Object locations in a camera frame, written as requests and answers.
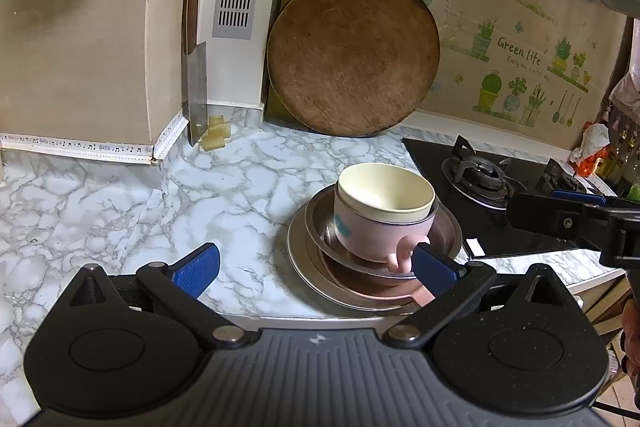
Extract pink bear-shaped plate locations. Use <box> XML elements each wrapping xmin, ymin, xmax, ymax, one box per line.
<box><xmin>321</xmin><ymin>254</ymin><xmax>435</xmax><ymax>307</ymax></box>

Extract ginger pieces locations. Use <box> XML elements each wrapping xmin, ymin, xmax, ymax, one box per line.
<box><xmin>200</xmin><ymin>116</ymin><xmax>231</xmax><ymax>150</ymax></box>

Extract black gas stove top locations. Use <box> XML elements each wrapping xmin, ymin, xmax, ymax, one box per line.
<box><xmin>402</xmin><ymin>135</ymin><xmax>601</xmax><ymax>258</ymax></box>

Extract gas burner grate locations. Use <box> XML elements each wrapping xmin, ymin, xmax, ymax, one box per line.
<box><xmin>535</xmin><ymin>159</ymin><xmax>599</xmax><ymax>195</ymax></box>
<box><xmin>442</xmin><ymin>135</ymin><xmax>516</xmax><ymax>211</ymax></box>

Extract pink steel-lined handled bowl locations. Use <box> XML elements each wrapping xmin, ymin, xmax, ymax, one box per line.
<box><xmin>333</xmin><ymin>193</ymin><xmax>438</xmax><ymax>274</ymax></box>

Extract white floral ceramic plate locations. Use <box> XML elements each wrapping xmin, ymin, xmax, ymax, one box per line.
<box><xmin>288</xmin><ymin>202</ymin><xmax>431</xmax><ymax>313</ymax></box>

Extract stainless steel bowl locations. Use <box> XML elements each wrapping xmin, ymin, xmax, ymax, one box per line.
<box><xmin>303</xmin><ymin>185</ymin><xmax>462</xmax><ymax>281</ymax></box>

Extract cleaver with wooden handle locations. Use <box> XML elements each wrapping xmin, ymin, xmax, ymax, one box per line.
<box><xmin>181</xmin><ymin>0</ymin><xmax>207</xmax><ymax>146</ymax></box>

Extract left gas burner grate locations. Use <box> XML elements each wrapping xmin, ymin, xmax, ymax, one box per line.
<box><xmin>442</xmin><ymin>135</ymin><xmax>516</xmax><ymax>211</ymax></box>

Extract round wooden cutting board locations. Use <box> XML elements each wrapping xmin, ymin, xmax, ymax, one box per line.
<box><xmin>266</xmin><ymin>0</ymin><xmax>442</xmax><ymax>139</ymax></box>

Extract right gas burner grate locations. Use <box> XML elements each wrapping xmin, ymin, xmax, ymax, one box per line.
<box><xmin>535</xmin><ymin>159</ymin><xmax>599</xmax><ymax>195</ymax></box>

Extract white sticker on stove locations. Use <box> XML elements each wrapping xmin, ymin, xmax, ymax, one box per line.
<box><xmin>465</xmin><ymin>239</ymin><xmax>486</xmax><ymax>258</ymax></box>

